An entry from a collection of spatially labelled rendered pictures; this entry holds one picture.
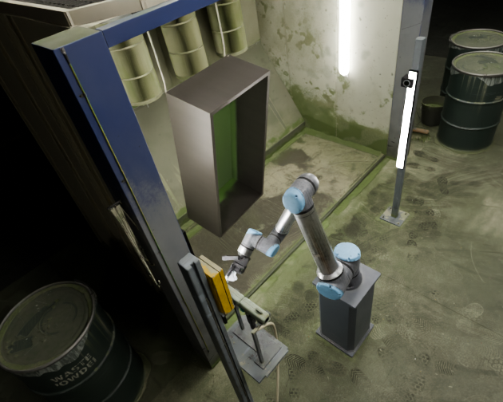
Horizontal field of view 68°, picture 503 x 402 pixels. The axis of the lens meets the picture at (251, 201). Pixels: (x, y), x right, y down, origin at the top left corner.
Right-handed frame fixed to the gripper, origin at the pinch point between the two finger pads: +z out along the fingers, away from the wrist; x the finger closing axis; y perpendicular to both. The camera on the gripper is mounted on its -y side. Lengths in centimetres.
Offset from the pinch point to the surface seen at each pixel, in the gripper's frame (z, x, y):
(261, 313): -12, -61, 35
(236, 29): -188, 105, -129
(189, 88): -96, -22, -71
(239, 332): 11.9, -29.6, 26.3
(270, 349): 9, -35, 45
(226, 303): -15, -83, 23
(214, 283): -22, -95, 18
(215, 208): -33, 32, -39
